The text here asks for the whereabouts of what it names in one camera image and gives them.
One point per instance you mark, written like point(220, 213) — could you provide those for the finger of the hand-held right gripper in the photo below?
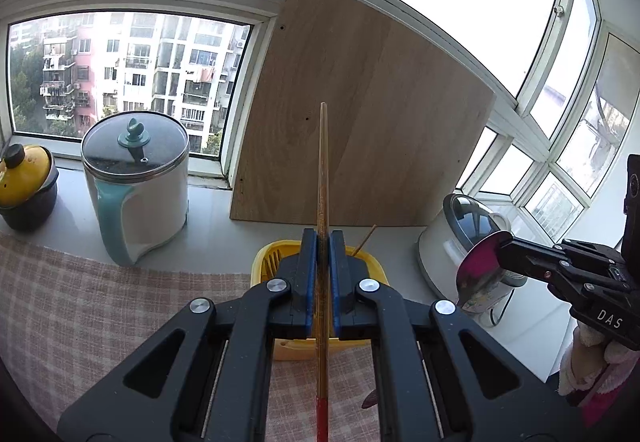
point(590, 257)
point(565, 282)

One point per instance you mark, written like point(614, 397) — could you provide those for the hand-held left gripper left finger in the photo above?
point(311, 282)

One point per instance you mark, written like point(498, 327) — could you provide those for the white rice cooker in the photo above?
point(440, 252)

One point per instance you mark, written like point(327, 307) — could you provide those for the white teal electric kettle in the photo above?
point(155, 212)

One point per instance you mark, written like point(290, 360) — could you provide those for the glass kettle lid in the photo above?
point(135, 141)

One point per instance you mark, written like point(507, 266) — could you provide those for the black clay pot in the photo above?
point(25, 217)

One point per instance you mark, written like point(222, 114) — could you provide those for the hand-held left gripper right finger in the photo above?
point(334, 287)

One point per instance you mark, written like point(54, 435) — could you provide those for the metal spoon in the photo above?
point(480, 267)

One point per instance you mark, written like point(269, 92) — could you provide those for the yellow pot lid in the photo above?
point(25, 177)

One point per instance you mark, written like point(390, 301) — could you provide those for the pink checkered cloth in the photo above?
point(75, 302)

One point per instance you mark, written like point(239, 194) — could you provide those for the apartment buildings outside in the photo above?
point(125, 71)

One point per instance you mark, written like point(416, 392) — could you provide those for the light wooden board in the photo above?
point(360, 121)

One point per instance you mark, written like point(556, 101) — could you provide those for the wooden chopstick red end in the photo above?
point(323, 171)

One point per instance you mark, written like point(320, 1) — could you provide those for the yellow utensil holder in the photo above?
point(259, 272)

